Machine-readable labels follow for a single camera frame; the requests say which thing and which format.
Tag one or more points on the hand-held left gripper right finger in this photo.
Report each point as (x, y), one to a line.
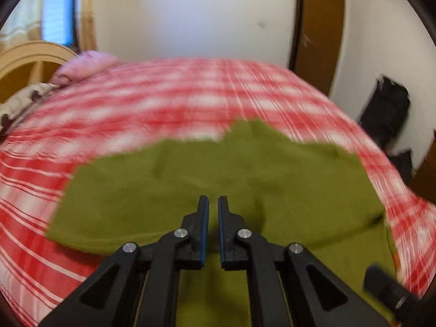
(222, 226)

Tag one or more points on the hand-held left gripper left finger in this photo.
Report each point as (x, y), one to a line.
(203, 226)

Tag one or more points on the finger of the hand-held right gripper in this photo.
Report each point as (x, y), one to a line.
(388, 291)

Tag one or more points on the green striped knit sweater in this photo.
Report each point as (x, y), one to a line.
(204, 170)

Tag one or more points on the black bag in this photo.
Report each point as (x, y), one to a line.
(385, 109)
(403, 165)

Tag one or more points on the red plaid blanket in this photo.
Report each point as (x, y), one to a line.
(170, 92)

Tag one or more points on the pink pillow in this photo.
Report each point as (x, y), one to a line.
(85, 66)

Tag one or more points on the brown wooden door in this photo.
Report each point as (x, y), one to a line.
(318, 34)

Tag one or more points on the patterned pillow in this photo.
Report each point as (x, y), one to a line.
(20, 100)

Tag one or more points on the cream curtain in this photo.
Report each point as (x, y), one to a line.
(88, 13)

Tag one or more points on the wooden headboard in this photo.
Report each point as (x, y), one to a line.
(24, 61)

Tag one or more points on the window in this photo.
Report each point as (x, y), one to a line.
(59, 10)

